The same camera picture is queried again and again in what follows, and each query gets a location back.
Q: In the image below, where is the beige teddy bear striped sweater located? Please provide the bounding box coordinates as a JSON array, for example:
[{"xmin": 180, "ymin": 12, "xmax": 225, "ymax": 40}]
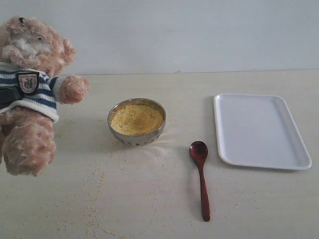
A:
[{"xmin": 0, "ymin": 15, "xmax": 89, "ymax": 176}]

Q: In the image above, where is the dark red wooden spoon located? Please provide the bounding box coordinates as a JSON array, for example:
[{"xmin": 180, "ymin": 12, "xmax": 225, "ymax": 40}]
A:
[{"xmin": 189, "ymin": 141, "xmax": 210, "ymax": 222}]

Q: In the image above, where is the steel bowl of yellow millet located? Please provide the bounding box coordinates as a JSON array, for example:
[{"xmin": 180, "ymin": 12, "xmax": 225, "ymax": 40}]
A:
[{"xmin": 107, "ymin": 98, "xmax": 166, "ymax": 147}]

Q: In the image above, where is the white rectangular plastic tray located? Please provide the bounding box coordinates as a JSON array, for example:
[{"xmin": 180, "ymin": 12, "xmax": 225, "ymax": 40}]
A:
[{"xmin": 213, "ymin": 93, "xmax": 312, "ymax": 170}]

